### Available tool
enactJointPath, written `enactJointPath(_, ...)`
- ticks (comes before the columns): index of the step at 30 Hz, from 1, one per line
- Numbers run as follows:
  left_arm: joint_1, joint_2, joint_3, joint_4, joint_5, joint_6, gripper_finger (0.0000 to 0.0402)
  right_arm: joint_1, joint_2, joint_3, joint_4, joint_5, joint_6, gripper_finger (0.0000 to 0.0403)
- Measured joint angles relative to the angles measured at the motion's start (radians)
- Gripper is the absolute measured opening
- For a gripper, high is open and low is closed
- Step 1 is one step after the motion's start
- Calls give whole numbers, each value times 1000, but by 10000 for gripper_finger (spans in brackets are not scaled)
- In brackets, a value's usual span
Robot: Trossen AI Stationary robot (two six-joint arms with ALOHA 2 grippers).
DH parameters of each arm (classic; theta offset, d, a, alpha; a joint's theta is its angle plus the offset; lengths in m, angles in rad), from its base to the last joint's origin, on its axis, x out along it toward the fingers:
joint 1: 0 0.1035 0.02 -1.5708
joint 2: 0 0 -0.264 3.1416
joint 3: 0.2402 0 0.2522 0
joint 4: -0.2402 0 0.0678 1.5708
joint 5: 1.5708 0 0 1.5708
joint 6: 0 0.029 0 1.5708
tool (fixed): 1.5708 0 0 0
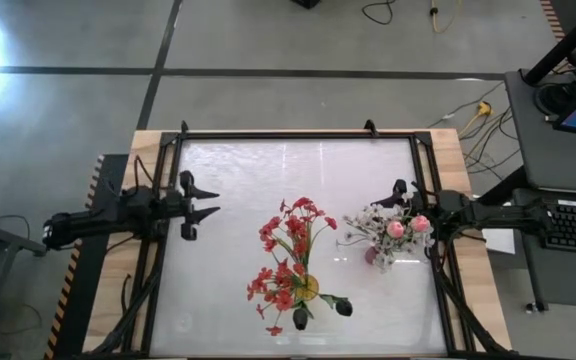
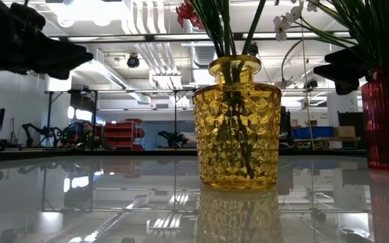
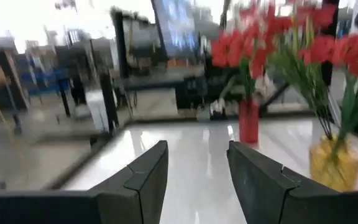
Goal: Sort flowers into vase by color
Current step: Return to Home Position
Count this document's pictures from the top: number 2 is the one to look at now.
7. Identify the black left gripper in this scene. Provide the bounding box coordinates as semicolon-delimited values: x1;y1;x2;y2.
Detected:
0;0;95;81

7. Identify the large white flower bunch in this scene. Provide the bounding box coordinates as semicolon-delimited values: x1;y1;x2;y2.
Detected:
295;0;389;68

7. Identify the red glass vase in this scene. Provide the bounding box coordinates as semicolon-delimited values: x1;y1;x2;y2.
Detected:
361;65;389;172

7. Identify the small white blossom sprig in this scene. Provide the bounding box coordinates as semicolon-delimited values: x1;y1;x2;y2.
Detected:
271;0;320;91

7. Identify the yellow glass vase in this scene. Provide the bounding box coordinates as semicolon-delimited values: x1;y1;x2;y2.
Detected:
192;54;282;190

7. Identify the black background panel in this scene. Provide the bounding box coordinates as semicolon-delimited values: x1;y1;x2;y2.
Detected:
337;110;366;150

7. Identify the cardboard box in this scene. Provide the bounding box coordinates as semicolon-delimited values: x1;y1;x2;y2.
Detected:
334;126;357;138

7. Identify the person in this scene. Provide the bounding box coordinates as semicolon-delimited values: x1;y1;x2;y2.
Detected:
79;121;96;148

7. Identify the blue storage bin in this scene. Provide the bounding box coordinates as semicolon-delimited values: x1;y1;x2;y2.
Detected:
291;126;334;139

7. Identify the red storage bin shelf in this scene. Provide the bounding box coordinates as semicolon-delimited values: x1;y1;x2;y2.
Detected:
103;117;145;151

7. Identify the black background rig frame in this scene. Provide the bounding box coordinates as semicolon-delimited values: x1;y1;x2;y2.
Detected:
44;88;194;149

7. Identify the black overhead frame bar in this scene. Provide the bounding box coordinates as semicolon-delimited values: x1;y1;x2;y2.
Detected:
47;30;351;44

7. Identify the white ceiling duct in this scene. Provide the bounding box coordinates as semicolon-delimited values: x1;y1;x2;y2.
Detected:
122;0;185;90

